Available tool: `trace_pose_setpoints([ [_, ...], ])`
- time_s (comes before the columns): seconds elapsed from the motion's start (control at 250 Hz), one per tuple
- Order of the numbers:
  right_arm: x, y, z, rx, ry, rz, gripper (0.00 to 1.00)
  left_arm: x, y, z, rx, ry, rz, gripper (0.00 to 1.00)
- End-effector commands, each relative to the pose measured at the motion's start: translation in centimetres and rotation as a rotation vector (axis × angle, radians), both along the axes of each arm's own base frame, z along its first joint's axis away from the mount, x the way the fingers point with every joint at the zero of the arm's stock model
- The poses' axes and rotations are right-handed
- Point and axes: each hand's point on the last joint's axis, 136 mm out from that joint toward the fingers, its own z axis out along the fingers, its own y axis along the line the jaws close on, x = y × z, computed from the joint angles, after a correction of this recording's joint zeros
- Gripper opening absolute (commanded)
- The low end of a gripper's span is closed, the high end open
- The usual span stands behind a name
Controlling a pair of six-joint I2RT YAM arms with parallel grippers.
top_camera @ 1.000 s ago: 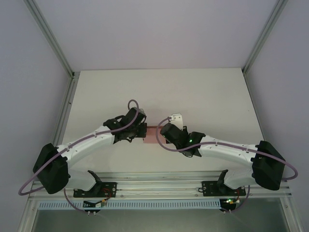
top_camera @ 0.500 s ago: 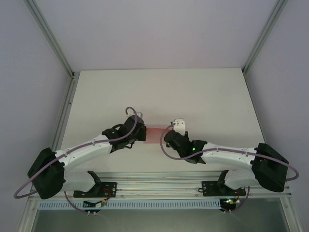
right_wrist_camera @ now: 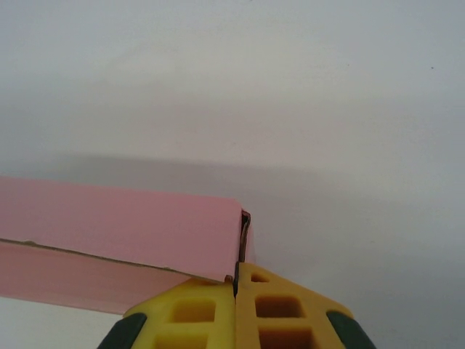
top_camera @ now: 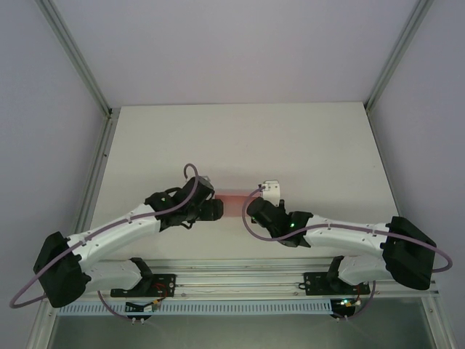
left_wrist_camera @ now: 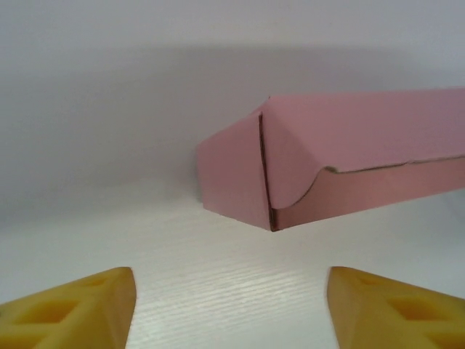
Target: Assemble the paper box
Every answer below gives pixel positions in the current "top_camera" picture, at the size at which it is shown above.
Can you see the pink paper box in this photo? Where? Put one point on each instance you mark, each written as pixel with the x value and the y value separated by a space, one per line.
pixel 234 205

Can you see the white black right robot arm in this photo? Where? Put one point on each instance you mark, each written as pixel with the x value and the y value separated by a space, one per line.
pixel 345 236

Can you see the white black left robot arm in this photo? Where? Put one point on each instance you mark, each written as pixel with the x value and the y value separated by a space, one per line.
pixel 116 229

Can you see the small connector circuit board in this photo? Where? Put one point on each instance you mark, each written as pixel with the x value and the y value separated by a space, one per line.
pixel 143 307

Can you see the circuit board with green light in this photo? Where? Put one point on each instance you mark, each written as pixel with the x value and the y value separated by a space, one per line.
pixel 347 303

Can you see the grey metal shelf panel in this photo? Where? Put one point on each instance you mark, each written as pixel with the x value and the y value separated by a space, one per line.
pixel 236 332

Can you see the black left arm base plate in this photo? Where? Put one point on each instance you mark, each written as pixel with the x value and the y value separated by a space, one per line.
pixel 165 281

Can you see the aluminium mounting rail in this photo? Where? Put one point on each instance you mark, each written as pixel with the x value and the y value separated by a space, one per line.
pixel 236 280

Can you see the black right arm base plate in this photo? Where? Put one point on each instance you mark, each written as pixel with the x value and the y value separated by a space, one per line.
pixel 316 283

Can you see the aluminium frame side rail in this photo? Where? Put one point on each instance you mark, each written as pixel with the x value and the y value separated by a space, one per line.
pixel 100 156

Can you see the aluminium frame post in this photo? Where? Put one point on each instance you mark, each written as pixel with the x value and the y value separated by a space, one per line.
pixel 78 58
pixel 396 58

